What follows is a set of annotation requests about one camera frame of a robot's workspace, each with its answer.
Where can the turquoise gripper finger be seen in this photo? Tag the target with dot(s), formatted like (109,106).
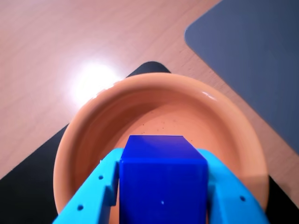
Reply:
(229,200)
(91,198)

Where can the blue cube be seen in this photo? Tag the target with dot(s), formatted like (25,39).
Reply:
(163,186)

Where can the orange ribbed bowl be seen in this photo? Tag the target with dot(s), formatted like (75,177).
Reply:
(140,105)

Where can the black table mat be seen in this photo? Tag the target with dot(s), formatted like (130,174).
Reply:
(23,198)

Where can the grey table mat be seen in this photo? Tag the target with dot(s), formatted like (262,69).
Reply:
(257,58)

